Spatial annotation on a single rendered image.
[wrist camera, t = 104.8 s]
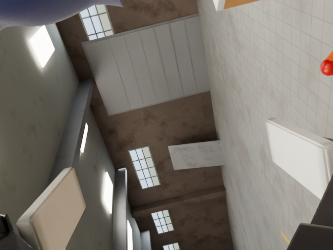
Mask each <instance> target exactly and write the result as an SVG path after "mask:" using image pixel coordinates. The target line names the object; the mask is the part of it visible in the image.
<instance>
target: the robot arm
mask: <svg viewBox="0 0 333 250"><path fill-rule="evenodd" d="M265 122H266V127H267V133H268V138H269V144H270V149H271V155H272V161H273V162H275V163H276V164H277V165H278V166H280V167H281V168H282V169H283V170H285V171H286V172H287V173H288V174H290V175H291V176H292V177H293V178H295V179H296V180H297V181H298V182H300V183H301V184H302V185H303V186H304V187H305V188H307V189H308V190H309V191H310V192H312V193H313V194H314V195H315V196H317V197H318V198H319V199H321V201H320V203H319V206H318V208H317V210H316V212H315V214H314V217H313V219H312V221H311V223H310V224H308V223H300V224H299V226H298V228H297V230H296V232H295V234H294V236H293V238H292V240H291V242H290V244H289V246H288V248H287V250H333V139H331V138H326V137H321V136H318V135H316V134H313V133H311V132H309V131H306V130H304V129H301V128H299V127H297V126H294V125H292V124H289V123H287V122H284V121H282V120H280V119H277V118H270V119H267V121H265ZM85 208H86V204H85V201H84V198H83V195H82V191H81V188H80V185H79V182H78V179H77V176H76V173H75V169H74V168H72V167H70V168H66V169H63V171H62V172H61V173H60V174H59V175H58V176H57V177H56V178H55V179H54V181H53V182H52V183H51V184H50V185H49V186H48V187H47V188H46V189H45V190H44V192H43V193H42V194H41V195H40V196H39V197H38V198H37V199H36V200H35V202H34V203H33V204H32V205H31V206H30V207H29V208H28V209H27V210H26V212H25V213H23V214H22V215H21V217H20V218H19V219H18V220H17V221H16V222H15V224H13V225H11V222H10V219H9V217H8V215H7V214H0V250H65V248H66V246H67V244H68V242H69V240H70V238H71V236H72V234H73V232H74V230H75V228H76V226H77V224H78V222H79V220H80V218H81V216H82V214H83V212H84V210H85Z"/></svg>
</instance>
